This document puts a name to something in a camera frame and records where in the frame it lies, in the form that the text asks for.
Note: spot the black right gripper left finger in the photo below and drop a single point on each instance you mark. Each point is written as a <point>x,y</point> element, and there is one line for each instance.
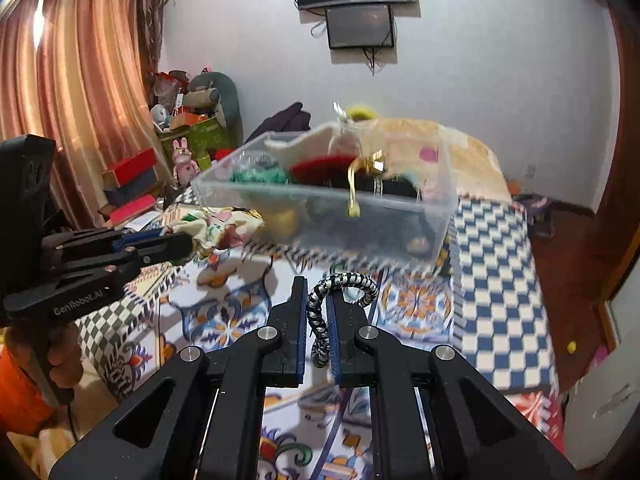
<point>199,416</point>

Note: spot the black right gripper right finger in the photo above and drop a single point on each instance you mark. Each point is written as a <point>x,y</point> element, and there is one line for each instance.
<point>434,416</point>

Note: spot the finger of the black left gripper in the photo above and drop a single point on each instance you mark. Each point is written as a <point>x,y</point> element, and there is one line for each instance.
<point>131,260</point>
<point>94,243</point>

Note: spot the green knitted item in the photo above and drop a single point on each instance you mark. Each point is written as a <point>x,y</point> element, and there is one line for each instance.
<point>256,174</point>

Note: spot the red drawstring pouch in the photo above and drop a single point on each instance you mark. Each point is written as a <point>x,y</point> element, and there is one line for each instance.
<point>329,171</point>

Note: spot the clear plastic storage box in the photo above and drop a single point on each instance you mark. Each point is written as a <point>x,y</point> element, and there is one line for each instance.
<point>342,221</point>

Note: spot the floral scrunchie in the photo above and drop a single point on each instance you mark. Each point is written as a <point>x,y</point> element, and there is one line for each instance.
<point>211,228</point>

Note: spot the red gift box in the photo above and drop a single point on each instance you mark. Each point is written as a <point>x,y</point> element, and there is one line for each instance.
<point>122,172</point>

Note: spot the pink rabbit figurine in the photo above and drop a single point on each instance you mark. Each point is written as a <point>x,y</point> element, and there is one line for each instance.
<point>185,167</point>

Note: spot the green storage box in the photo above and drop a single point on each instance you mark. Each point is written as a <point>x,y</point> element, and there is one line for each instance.
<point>203,138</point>

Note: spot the patterned patchwork table cover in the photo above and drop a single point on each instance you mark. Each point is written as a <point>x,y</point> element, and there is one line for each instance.
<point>317,430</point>

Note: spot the grey plush toy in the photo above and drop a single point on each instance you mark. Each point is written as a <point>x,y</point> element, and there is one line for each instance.
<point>214,93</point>

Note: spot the dark purple clothing pile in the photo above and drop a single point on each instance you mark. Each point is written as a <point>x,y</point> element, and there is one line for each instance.
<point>292,119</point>

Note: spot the orange pink curtain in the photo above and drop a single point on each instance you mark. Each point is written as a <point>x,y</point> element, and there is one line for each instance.
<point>75,71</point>

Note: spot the black beaded pouch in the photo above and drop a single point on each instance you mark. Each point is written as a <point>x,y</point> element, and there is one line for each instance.
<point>393,186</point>

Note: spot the yellow foam arch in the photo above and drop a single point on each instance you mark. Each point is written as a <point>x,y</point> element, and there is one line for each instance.
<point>361,113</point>

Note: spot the brown wooden door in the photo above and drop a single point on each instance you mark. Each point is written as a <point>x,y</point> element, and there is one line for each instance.
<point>588,255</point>

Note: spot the yellow fleece blanket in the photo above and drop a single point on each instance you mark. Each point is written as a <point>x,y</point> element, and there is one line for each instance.
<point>476,167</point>

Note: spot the small black wall monitor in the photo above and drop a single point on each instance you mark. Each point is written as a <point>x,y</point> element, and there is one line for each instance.
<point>360,26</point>

